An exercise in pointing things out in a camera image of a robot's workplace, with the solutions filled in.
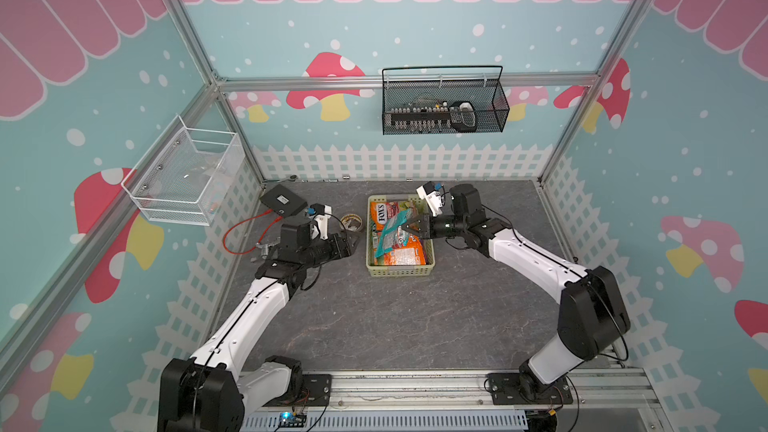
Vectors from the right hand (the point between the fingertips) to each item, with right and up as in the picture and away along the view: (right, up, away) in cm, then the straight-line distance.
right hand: (404, 226), depth 81 cm
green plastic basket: (-8, -13, +11) cm, 19 cm away
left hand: (-14, -4, 0) cm, 14 cm away
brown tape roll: (-18, 0, +26) cm, 31 cm away
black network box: (-44, +8, +32) cm, 55 cm away
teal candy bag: (-5, -3, +9) cm, 10 cm away
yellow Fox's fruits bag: (-7, +3, +20) cm, 21 cm away
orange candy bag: (+2, -9, +10) cm, 14 cm away
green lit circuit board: (-28, -47, -8) cm, 55 cm away
